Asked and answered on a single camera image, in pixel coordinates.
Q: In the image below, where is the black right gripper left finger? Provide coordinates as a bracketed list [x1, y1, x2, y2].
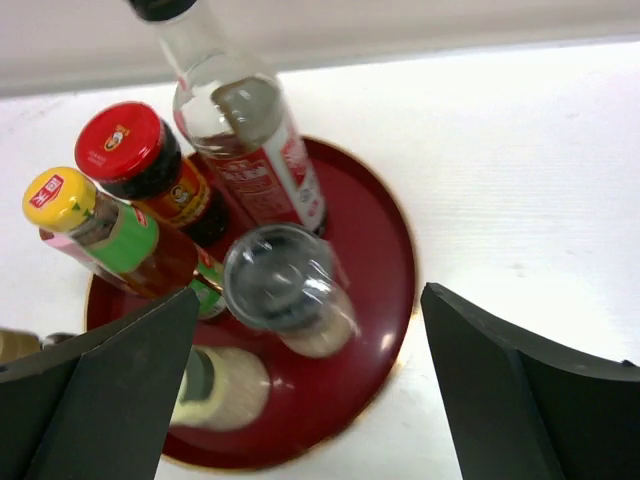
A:
[1, 288, 199, 480]

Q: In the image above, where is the black-top glass grinder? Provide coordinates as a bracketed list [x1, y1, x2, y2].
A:
[223, 223, 361, 358]

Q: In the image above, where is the tall soy sauce bottle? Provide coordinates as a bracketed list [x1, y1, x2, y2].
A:
[130, 1, 327, 235]

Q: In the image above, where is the round red lacquer tray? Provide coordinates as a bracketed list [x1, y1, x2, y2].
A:
[84, 135, 419, 472]

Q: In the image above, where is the chili sauce bottle yellow cap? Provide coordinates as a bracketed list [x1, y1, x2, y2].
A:
[22, 167, 226, 321]

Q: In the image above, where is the white bottle cream cap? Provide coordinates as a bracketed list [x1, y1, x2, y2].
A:
[170, 345, 271, 432]

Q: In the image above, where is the pink-cap spice jar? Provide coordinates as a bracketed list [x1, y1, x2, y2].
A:
[39, 229, 128, 291]

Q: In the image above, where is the red-lid chili sauce jar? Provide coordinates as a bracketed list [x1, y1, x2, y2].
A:
[74, 101, 230, 247]

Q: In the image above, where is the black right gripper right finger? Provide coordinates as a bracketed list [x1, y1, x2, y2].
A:
[421, 283, 639, 479]

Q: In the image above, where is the small oil bottle cork cap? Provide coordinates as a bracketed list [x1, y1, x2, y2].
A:
[0, 329, 75, 364]

